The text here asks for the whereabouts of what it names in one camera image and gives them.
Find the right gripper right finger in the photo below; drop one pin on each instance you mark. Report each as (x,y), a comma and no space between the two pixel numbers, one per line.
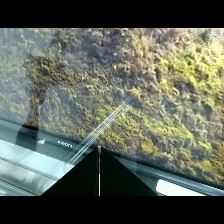
(120,180)

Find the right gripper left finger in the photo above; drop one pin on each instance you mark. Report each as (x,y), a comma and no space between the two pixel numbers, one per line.
(81,180)

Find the silver frame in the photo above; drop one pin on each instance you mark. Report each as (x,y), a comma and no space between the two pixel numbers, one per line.
(26,166)

